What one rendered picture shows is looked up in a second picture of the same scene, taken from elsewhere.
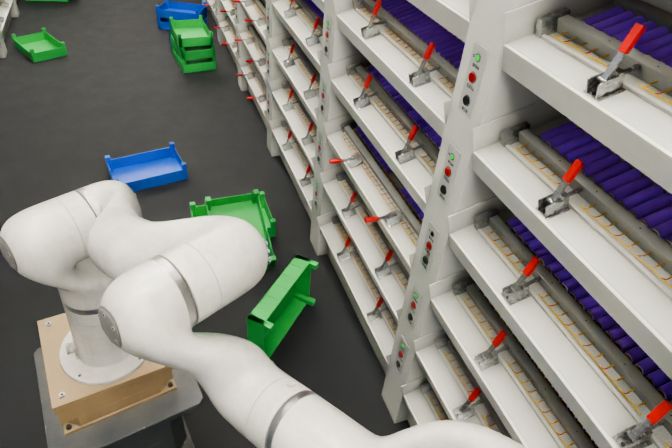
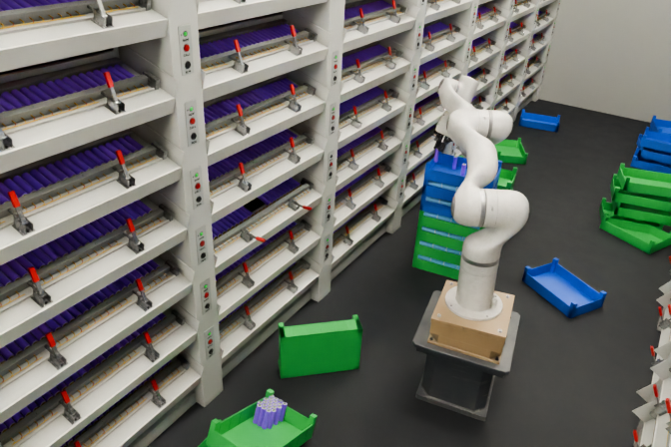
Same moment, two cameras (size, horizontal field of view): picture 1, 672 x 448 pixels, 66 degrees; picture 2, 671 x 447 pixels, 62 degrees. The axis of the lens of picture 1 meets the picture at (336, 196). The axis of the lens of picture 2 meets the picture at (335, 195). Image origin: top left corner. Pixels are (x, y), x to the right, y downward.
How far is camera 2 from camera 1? 2.42 m
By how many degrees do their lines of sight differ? 96
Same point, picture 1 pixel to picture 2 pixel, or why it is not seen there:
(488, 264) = (345, 132)
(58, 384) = (507, 301)
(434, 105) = (313, 104)
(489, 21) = (335, 39)
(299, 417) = not seen: hidden behind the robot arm
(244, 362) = not seen: hidden behind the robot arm
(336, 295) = (259, 355)
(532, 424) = (367, 157)
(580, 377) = (374, 115)
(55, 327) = (496, 327)
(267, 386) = not seen: hidden behind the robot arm
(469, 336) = (345, 173)
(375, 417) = (334, 298)
